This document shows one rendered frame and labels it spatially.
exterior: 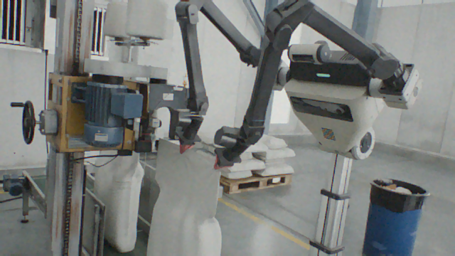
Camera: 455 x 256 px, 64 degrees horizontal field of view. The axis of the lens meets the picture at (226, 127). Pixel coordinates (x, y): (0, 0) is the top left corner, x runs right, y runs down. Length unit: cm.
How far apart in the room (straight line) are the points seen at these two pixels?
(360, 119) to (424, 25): 843
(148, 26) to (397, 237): 268
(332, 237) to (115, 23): 137
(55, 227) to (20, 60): 276
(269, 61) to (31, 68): 351
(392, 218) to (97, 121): 259
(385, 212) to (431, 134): 624
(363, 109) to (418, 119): 816
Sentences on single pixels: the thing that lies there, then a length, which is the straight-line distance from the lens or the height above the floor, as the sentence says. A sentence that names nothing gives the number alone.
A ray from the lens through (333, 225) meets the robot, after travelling 177.
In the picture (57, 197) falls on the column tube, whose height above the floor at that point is 81.
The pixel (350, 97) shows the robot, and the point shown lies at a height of 139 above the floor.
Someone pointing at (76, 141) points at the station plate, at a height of 107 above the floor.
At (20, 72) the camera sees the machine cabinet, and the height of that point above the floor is 120.
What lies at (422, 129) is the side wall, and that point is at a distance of 956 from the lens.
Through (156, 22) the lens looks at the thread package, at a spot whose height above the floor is 159.
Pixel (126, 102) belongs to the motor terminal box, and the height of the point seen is 127.
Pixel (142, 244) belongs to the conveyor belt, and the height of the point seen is 38.
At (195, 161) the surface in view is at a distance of 153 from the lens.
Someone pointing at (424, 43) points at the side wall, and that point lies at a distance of 975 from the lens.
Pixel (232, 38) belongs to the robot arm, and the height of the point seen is 157.
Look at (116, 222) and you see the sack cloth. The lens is 215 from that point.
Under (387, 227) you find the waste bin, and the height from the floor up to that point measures 33.
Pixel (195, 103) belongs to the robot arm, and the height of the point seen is 129.
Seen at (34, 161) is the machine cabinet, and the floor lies 24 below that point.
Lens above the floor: 141
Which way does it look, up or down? 8 degrees down
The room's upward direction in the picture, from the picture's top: 7 degrees clockwise
